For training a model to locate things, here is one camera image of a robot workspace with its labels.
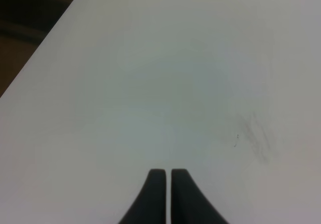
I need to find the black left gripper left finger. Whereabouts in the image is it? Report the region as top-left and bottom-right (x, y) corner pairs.
(120, 169), (167, 224)

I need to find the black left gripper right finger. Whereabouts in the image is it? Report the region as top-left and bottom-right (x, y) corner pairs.
(171, 169), (227, 224)

